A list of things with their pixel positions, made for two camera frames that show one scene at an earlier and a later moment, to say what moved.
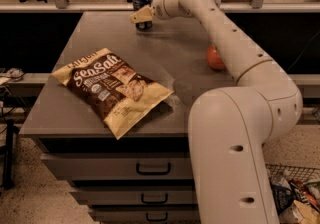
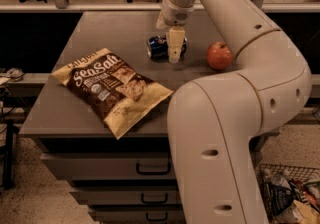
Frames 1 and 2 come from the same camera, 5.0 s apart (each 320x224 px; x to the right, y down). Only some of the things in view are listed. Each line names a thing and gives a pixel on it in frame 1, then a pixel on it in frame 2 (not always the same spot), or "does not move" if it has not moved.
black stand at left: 9,181 does not move
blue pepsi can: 141,1 → 158,48
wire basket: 302,174 does not move
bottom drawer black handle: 156,219 does not move
